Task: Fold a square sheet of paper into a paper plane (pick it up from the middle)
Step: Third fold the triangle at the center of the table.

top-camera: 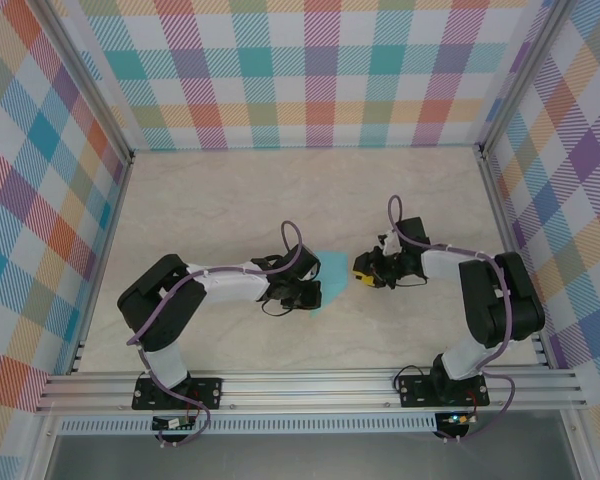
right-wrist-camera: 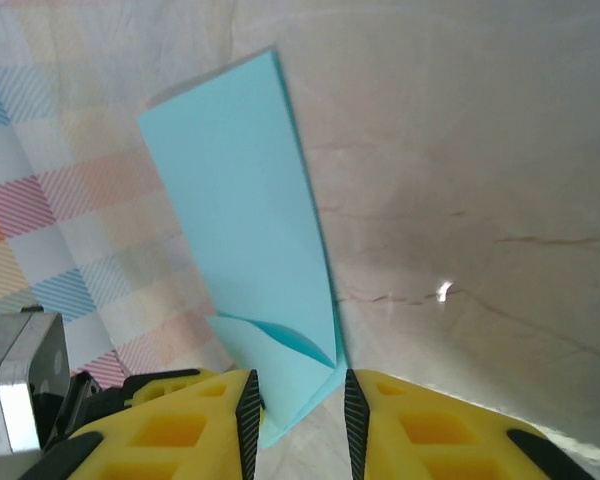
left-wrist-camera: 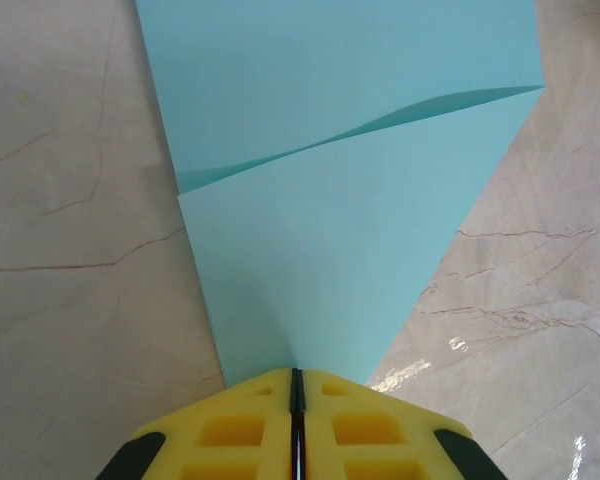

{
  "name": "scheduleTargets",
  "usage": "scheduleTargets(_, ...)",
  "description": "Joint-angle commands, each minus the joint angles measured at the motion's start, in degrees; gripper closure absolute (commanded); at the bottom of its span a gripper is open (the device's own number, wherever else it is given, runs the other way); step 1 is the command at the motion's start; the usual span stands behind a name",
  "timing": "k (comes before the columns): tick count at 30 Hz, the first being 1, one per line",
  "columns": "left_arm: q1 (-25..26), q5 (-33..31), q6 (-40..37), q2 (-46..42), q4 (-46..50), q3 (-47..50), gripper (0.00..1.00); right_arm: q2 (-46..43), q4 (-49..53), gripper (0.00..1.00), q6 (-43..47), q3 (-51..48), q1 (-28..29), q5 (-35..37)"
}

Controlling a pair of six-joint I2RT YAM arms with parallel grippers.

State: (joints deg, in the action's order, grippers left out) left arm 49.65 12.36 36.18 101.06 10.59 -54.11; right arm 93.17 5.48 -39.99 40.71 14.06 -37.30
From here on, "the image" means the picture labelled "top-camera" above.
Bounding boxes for teal paper sheet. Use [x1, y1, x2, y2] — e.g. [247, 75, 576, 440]
[307, 249, 351, 321]

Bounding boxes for grey metal sheet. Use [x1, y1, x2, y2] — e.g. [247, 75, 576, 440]
[44, 433, 581, 480]

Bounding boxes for black left circuit board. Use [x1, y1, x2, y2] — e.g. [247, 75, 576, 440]
[152, 415, 196, 432]

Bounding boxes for thin black right gripper wire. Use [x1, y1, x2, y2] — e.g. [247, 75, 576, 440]
[393, 272, 430, 289]

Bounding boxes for thin black gripper wire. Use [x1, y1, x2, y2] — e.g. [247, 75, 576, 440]
[393, 272, 430, 289]
[258, 297, 294, 318]

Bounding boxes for thin black left gripper wire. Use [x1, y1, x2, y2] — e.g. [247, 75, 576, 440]
[258, 297, 294, 318]

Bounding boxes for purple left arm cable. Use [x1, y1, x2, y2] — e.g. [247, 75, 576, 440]
[126, 220, 304, 448]

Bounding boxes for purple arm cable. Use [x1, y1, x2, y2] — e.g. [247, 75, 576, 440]
[387, 194, 515, 444]
[126, 220, 304, 448]

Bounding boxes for aluminium mounting rail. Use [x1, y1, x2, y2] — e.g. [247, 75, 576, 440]
[34, 367, 589, 414]

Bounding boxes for aluminium right side rail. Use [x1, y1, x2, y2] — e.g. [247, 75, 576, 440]
[477, 144, 554, 369]

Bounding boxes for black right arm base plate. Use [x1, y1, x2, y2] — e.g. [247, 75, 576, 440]
[397, 373, 490, 409]

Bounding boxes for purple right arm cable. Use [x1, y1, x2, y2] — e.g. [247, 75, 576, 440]
[387, 194, 515, 444]

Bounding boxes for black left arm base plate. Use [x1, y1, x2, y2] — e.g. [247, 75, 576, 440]
[131, 377, 224, 412]

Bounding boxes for perforated metal cable tray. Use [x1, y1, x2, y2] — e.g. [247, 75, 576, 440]
[54, 417, 444, 435]

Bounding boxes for red black left power wires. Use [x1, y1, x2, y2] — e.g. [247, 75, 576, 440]
[184, 392, 206, 426]

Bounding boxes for red black power wires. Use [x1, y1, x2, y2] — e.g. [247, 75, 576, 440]
[465, 389, 483, 424]
[184, 392, 206, 426]

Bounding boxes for red black right power wires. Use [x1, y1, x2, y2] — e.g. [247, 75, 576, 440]
[465, 389, 483, 424]

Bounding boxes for aluminium right corner post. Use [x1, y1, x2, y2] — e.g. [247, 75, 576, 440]
[478, 0, 579, 156]

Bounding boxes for aluminium corner post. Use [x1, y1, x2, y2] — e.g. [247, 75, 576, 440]
[478, 0, 579, 156]
[38, 0, 135, 164]

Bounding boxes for aluminium left corner post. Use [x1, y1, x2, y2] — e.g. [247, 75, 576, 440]
[38, 0, 135, 164]

